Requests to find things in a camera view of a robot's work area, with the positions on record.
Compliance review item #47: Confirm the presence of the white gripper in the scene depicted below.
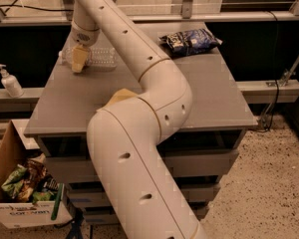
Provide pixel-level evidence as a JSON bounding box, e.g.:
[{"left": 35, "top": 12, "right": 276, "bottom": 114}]
[{"left": 70, "top": 21, "right": 100, "bottom": 73}]

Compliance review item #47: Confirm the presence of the clear plastic water bottle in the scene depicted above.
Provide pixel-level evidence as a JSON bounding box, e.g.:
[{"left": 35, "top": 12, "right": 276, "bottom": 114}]
[{"left": 59, "top": 48, "right": 117, "bottom": 71}]

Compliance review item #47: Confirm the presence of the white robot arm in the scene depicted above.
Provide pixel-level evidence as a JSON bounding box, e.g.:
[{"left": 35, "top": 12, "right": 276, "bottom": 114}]
[{"left": 75, "top": 0, "right": 207, "bottom": 239}]

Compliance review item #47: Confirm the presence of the yellow sponge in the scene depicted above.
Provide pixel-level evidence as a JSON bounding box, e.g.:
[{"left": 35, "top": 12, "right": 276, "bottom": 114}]
[{"left": 106, "top": 89, "right": 137, "bottom": 107}]

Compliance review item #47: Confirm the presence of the white pump soap dispenser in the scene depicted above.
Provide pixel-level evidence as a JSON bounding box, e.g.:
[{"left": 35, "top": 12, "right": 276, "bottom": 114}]
[{"left": 0, "top": 64, "right": 24, "bottom": 98}]

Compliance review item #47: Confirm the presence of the blue chip bag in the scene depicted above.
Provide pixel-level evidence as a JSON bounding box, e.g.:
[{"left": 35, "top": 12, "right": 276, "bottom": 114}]
[{"left": 159, "top": 28, "right": 221, "bottom": 57}]

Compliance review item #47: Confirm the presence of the cardboard box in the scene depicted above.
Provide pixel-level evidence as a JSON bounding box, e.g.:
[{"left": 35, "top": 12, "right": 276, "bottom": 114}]
[{"left": 0, "top": 121, "right": 73, "bottom": 229}]

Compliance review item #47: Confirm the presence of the brown snack bag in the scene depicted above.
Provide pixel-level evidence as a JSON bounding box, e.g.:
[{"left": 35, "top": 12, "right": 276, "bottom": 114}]
[{"left": 17, "top": 159, "right": 47, "bottom": 202}]

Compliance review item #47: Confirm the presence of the green marker pen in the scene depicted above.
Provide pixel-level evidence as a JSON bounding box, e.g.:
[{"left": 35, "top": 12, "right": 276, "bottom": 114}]
[{"left": 51, "top": 183, "right": 64, "bottom": 221}]

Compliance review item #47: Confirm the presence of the middle grey drawer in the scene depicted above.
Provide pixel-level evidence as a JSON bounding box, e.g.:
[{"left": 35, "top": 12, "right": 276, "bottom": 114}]
[{"left": 67, "top": 183, "right": 220, "bottom": 208}]

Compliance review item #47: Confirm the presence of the green snack bag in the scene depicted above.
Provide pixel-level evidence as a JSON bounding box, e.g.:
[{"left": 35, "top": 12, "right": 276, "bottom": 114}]
[{"left": 1, "top": 164, "right": 27, "bottom": 199}]

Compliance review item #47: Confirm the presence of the top grey drawer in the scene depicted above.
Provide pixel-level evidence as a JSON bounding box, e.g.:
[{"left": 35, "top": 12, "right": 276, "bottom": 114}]
[{"left": 46, "top": 149, "right": 238, "bottom": 183}]

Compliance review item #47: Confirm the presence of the black cable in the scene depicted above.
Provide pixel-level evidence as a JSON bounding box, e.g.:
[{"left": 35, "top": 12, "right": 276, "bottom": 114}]
[{"left": 0, "top": 5, "right": 74, "bottom": 13}]

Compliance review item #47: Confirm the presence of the metal frame rail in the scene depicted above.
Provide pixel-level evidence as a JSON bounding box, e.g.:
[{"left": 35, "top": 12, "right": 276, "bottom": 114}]
[{"left": 0, "top": 11, "right": 299, "bottom": 26}]

